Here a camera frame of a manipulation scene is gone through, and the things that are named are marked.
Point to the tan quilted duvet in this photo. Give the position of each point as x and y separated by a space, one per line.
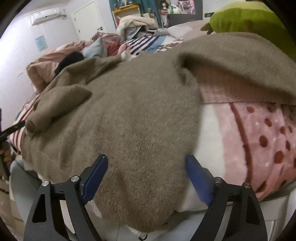
42 71

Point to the white door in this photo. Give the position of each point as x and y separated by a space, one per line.
87 21

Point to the green plush toy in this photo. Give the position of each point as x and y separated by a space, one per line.
251 17

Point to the dark bookshelf with items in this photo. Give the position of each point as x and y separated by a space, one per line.
178 12

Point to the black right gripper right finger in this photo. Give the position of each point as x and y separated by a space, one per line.
246 221

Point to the pink satin pillow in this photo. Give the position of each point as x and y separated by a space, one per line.
112 41

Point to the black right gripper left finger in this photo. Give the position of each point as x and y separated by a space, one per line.
45 220

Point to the pink ribbed bed sheet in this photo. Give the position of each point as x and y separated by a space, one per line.
190 30

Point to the white air conditioner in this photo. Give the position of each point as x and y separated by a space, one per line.
47 15

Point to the beige clothes pile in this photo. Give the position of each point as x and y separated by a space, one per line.
131 21

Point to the light blue garment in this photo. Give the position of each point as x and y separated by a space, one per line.
96 49

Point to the brown fuzzy knit sweater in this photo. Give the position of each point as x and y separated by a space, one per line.
138 120

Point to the blue wall poster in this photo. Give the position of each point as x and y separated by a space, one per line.
41 43

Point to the black garment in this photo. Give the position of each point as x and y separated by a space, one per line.
70 59

